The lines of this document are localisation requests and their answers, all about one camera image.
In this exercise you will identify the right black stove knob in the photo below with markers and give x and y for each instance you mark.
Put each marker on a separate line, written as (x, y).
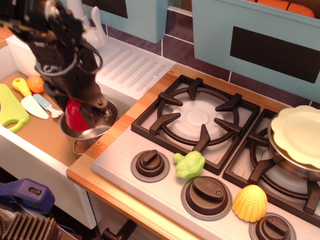
(272, 227)

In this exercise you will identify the grey toy stove top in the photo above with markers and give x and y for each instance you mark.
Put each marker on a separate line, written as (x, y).
(114, 164)

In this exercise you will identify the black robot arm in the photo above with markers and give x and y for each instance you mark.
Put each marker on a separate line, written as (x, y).
(43, 23)

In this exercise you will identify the teal left cabinet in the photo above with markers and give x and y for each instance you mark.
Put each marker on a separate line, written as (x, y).
(144, 19)

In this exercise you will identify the red toy sweet potato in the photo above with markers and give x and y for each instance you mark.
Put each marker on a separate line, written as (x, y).
(73, 116)

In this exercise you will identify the blue clamp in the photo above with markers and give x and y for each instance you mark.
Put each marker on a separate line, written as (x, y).
(27, 194)

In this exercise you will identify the yellow handled toy knife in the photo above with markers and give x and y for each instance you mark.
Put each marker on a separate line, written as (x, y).
(28, 101)

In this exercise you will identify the small steel pot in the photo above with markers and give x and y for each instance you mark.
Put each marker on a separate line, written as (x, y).
(82, 140)

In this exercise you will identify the black stove knob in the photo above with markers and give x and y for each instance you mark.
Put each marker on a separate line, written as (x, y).
(272, 227)
(150, 166)
(206, 198)

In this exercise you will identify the middle black stove knob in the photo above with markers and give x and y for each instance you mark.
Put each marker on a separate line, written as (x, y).
(206, 198)

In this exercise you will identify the green toy cutting board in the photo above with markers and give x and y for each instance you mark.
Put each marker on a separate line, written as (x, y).
(13, 115)

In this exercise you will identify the large steel pot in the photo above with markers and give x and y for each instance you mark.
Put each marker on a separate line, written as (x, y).
(281, 158)

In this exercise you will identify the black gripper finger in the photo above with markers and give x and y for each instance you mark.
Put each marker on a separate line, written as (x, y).
(92, 115)
(60, 99)

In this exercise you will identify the left black burner grate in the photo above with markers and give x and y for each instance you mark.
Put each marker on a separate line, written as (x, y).
(193, 116)

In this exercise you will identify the yellow toy corn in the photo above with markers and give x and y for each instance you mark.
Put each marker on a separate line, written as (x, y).
(250, 204)

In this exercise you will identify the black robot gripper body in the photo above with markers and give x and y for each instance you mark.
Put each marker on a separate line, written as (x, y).
(72, 72)

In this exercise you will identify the blue handled toy fork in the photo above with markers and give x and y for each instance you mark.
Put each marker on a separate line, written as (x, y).
(47, 106)

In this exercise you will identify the right black burner grate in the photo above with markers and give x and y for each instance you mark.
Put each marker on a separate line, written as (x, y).
(252, 164)

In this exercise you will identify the left black stove knob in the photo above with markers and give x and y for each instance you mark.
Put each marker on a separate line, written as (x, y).
(150, 166)

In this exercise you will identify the pale yellow plastic plate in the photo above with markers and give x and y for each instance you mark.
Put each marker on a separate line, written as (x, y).
(297, 131)

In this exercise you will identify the black burner grate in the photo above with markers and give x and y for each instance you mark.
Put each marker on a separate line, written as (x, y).
(193, 116)
(252, 164)

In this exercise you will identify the green toy broccoli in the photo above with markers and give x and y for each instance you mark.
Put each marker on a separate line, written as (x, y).
(190, 165)

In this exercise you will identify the orange toy fruit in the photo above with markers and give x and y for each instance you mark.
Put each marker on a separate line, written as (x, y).
(35, 84)

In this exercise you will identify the teal cabinet with black window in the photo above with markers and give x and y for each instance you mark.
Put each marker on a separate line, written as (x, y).
(257, 40)

